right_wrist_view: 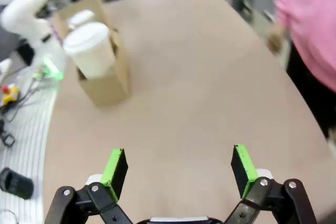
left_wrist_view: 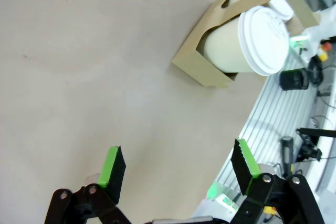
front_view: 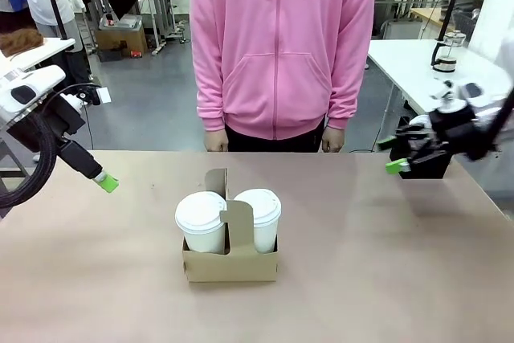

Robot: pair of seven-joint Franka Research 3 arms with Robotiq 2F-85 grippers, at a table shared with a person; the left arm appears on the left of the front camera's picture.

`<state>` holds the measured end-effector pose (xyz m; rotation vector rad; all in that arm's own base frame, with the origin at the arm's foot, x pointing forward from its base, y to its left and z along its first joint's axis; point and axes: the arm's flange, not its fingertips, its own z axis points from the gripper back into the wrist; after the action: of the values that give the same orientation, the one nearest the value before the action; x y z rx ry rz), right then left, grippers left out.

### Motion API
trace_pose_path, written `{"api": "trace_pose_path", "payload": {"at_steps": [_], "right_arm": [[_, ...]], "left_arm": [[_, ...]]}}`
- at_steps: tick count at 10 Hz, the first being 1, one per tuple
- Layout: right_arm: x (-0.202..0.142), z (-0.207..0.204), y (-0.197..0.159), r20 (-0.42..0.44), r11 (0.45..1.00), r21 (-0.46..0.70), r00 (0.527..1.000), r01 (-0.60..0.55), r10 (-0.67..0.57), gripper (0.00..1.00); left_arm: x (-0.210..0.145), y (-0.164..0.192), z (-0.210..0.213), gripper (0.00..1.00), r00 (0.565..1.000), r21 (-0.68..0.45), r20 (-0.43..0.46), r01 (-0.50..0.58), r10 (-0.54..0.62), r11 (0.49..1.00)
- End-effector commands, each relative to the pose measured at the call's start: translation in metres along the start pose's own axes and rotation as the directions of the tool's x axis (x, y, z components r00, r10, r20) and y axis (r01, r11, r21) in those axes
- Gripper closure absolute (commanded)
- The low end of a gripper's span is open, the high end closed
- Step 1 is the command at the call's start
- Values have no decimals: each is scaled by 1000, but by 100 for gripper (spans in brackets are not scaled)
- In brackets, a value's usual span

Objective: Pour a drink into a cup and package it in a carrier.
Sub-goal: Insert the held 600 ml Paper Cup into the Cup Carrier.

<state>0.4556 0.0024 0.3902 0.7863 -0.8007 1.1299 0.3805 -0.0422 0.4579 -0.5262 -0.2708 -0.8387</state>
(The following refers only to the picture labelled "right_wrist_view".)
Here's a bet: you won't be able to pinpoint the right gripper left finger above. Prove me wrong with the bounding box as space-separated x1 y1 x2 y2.
44 147 137 224

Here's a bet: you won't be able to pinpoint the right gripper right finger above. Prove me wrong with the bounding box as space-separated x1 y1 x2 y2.
223 144 318 224

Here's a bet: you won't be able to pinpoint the brown cardboard cup carrier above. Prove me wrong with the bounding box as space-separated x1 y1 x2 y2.
51 0 131 108

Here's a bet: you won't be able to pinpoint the person's right forearm pink sleeve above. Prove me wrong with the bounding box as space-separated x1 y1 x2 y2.
272 0 296 29

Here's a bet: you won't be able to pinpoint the white lidded paper cup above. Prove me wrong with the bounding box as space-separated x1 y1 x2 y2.
67 9 96 29

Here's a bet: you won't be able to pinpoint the person's right hand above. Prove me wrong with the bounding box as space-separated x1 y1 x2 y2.
266 21 287 55

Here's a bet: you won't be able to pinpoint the white striped mat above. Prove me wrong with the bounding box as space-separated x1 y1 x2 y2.
0 58 66 224

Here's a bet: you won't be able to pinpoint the black cylinder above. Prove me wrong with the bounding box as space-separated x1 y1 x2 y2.
0 166 35 200

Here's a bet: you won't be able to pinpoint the person's black trousers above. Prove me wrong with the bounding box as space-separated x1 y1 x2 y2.
285 42 336 138

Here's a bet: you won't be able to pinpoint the black clip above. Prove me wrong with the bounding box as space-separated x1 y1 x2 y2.
0 120 16 148

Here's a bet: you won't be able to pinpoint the green glowing object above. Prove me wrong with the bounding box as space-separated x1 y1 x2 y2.
41 54 65 82

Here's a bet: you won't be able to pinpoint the yellow red emergency stop button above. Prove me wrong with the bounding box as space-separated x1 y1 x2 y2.
1 83 20 105

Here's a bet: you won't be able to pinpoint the person's pink hoodie torso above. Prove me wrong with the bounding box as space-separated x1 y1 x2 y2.
272 0 336 93

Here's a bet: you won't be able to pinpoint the thin black cable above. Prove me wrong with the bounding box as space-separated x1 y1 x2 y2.
0 63 53 123

